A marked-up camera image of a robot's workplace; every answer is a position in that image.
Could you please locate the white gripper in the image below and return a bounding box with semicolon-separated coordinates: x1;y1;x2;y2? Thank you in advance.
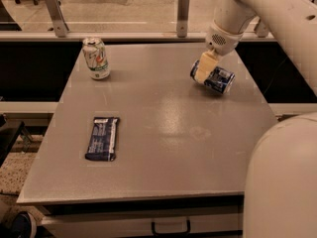
193;21;243;83

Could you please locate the blue pepsi can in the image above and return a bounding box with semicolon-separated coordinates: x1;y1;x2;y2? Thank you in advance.
190;59;235;94

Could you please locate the black drawer handle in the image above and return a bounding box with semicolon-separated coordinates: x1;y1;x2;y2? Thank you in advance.
151;219;191;238

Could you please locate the black caster wheel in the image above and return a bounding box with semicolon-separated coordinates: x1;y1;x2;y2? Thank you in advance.
10;211;37;238

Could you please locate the left metal rail bracket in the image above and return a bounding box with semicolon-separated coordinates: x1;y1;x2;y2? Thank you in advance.
45;0;68;38

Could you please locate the dark blue snack wrapper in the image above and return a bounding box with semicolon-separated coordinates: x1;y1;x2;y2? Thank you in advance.
85;117;120;162

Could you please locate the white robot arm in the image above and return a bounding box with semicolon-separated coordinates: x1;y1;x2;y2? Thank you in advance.
191;0;317;238

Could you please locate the white green 7up can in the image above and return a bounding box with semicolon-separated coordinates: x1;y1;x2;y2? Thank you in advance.
82;37;110;80

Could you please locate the middle metal rail bracket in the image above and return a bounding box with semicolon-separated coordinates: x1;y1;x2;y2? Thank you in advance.
176;0;190;38

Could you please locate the white table drawer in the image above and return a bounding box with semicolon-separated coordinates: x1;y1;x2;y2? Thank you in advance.
42;206;243;238

